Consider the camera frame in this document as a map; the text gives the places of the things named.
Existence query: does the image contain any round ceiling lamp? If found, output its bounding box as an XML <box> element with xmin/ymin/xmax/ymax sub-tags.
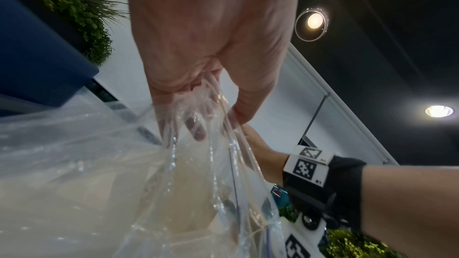
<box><xmin>295</xmin><ymin>7</ymin><xmax>329</xmax><ymax>43</ymax></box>
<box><xmin>425</xmin><ymin>104</ymin><xmax>455</xmax><ymax>119</ymax></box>

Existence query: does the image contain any clear blind wand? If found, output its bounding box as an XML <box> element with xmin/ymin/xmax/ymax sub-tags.
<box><xmin>301</xmin><ymin>94</ymin><xmax>329</xmax><ymax>140</ymax></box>

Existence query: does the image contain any green artificial plant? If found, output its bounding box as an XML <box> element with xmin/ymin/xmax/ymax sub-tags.
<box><xmin>7</xmin><ymin>0</ymin><xmax>130</xmax><ymax>66</ymax></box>
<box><xmin>277</xmin><ymin>204</ymin><xmax>410</xmax><ymax>258</ymax></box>

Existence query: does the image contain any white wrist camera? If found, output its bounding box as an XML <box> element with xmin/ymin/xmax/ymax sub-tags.
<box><xmin>277</xmin><ymin>211</ymin><xmax>329</xmax><ymax>258</ymax></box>

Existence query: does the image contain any person's right hand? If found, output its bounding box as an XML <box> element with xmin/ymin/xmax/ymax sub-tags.
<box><xmin>240</xmin><ymin>123</ymin><xmax>291</xmax><ymax>187</ymax></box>

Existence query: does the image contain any person's left hand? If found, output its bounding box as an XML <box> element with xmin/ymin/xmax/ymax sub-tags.
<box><xmin>121</xmin><ymin>0</ymin><xmax>304</xmax><ymax>142</ymax></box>

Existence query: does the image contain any wide white roller blind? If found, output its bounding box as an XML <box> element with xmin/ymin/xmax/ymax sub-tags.
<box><xmin>302</xmin><ymin>95</ymin><xmax>401</xmax><ymax>167</ymax></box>

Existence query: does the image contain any navy blue bench sofa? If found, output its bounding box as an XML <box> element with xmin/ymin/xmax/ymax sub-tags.
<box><xmin>0</xmin><ymin>0</ymin><xmax>100</xmax><ymax>118</ymax></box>

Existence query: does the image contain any person's right forearm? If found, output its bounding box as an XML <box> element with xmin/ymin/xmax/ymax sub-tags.
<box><xmin>360</xmin><ymin>164</ymin><xmax>459</xmax><ymax>258</ymax></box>

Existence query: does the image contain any clear zip bag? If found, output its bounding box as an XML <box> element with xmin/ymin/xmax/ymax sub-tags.
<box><xmin>0</xmin><ymin>78</ymin><xmax>288</xmax><ymax>258</ymax></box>

